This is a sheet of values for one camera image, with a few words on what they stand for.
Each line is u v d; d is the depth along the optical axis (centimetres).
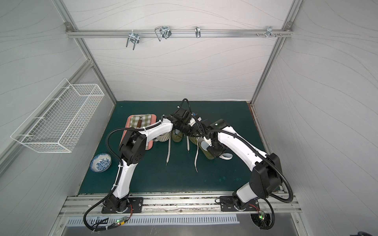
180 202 75
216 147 66
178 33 78
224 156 72
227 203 75
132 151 55
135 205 73
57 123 68
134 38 79
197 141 88
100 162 87
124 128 104
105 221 72
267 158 44
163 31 77
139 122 105
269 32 76
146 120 108
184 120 83
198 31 78
